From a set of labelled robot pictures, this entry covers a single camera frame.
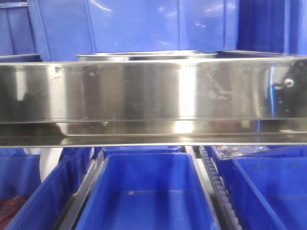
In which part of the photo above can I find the silver steel tray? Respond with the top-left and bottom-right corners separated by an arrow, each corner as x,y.
76,50 -> 217,61

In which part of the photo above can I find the centre blue plastic bin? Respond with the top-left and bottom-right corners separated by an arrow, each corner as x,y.
76,153 -> 219,230

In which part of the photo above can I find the blue plastic bin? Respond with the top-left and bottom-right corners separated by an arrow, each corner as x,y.
76,153 -> 219,230
0,147 -> 93,230
205,145 -> 307,230

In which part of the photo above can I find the clear plastic bag of parts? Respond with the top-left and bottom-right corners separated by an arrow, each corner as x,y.
216,145 -> 270,159

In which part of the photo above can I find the large blue crate behind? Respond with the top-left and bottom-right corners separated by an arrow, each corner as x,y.
28,0 -> 239,61

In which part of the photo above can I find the right blue plastic bin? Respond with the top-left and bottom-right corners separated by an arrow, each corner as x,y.
205,145 -> 307,230

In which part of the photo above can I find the silver round-head bolt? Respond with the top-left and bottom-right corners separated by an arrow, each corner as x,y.
284,78 -> 295,88

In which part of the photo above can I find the left blue plastic bin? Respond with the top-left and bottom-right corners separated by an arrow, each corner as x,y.
0,147 -> 93,230

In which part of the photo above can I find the red item in bin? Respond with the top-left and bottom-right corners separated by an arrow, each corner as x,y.
0,195 -> 28,230

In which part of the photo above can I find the stainless steel frame rail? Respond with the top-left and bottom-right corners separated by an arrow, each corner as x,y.
0,57 -> 307,147

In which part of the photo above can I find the grey metal divider rail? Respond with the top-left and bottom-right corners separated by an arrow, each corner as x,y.
53,147 -> 104,230

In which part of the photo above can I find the black toothed belt rail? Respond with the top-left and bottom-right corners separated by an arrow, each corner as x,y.
199,146 -> 242,230

